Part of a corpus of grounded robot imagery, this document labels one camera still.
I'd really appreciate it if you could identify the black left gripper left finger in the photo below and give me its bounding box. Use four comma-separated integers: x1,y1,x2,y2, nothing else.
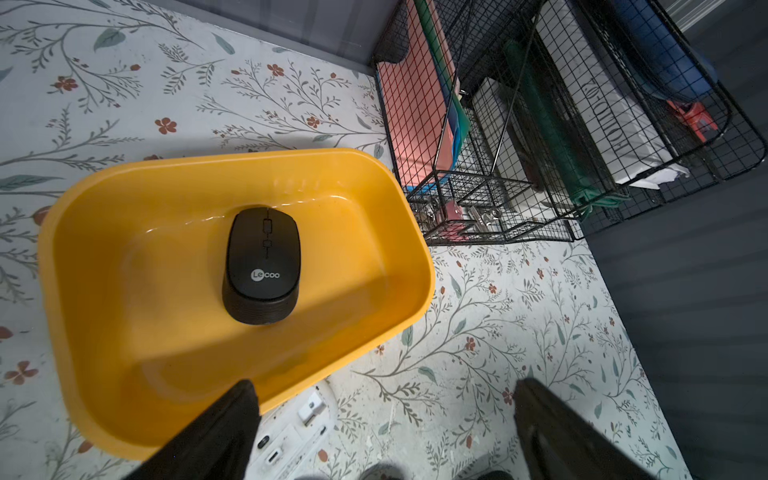
127,380,261,480

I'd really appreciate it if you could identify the blue glasses case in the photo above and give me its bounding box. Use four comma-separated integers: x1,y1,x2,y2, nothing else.
611,1,718,104

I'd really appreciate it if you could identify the floral table mat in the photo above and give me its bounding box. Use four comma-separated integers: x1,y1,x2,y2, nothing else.
1,1,689,479

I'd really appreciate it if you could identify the green notebook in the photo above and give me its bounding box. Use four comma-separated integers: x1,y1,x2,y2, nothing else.
503,40,629,215

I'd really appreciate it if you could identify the black wire desk organizer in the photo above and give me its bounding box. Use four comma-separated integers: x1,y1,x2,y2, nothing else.
372,1,767,245

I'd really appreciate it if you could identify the white upside-down mouse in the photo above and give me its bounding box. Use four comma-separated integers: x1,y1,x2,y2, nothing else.
245,380,339,479

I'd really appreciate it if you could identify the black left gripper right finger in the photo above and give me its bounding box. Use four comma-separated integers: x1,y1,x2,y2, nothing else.
513,378,652,479

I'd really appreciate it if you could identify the white paper stack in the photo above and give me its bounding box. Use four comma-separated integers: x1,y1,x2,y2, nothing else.
536,1,691,190

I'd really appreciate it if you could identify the yellow plastic storage box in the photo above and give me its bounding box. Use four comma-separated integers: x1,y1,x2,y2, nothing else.
38,148,435,460

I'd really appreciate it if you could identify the pink folder in organizer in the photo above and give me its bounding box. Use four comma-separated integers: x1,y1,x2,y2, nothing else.
375,1,456,193

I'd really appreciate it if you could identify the red small box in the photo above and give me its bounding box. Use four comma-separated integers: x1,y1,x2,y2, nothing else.
667,100,719,143

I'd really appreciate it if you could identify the black Lecoo mouse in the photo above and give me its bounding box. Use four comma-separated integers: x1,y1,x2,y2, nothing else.
222,206,302,326

